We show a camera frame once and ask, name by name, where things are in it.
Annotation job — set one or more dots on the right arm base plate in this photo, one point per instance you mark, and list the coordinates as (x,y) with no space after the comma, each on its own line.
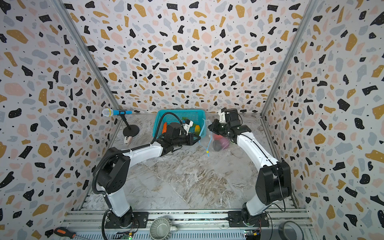
(238,219)

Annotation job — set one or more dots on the teal plastic basket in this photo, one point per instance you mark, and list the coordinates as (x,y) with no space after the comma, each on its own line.
(197,116)

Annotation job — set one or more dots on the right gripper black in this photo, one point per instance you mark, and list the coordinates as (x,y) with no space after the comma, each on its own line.
(216,128)

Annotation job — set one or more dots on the clear zip top bag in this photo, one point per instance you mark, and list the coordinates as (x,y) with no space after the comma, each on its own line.
(210,141)

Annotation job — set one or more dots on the purple toy onion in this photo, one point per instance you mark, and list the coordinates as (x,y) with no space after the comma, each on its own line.
(222,144)

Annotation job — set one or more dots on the orange toy carrot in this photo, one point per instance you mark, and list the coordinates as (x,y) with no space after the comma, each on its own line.
(164,128)

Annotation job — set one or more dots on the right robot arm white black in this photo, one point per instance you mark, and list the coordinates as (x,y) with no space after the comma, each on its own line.
(274,177)

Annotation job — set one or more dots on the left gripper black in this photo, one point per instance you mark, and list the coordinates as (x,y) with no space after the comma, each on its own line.
(190,142)

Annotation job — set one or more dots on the yellow green toy mango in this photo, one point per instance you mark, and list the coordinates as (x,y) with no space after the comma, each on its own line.
(197,130)

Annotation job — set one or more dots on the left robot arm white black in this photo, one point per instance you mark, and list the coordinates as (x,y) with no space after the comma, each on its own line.
(111,173)

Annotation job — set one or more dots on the red toy pepper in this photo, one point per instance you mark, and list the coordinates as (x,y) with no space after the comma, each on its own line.
(219,138)

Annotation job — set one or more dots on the orange handled screwdriver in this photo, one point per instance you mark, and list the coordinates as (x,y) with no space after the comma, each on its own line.
(63,232)

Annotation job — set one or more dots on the aluminium rail frame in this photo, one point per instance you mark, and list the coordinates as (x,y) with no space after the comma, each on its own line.
(192,225)

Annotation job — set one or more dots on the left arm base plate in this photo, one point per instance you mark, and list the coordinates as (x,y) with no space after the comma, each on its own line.
(131,220)

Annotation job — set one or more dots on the grey tape roll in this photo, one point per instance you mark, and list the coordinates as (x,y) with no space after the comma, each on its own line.
(290,230)

